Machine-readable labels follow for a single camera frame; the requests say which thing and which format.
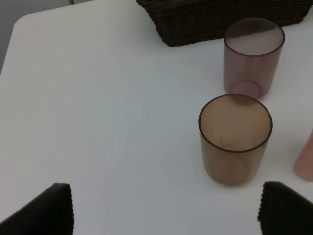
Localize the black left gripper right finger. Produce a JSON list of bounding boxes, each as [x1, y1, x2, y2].
[[257, 181, 313, 235]]

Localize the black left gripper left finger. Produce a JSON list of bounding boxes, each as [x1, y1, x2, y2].
[[0, 183, 74, 235]]

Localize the pink liquid bottle white cap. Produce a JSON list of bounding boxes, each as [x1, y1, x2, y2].
[[294, 132, 313, 182]]

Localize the brown translucent plastic cup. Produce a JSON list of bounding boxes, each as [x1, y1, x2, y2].
[[198, 94, 273, 186]]

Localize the purple translucent plastic cup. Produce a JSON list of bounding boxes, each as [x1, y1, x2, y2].
[[223, 18, 285, 99]]

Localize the dark brown wicker basket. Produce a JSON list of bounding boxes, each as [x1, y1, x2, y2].
[[137, 0, 313, 47]]

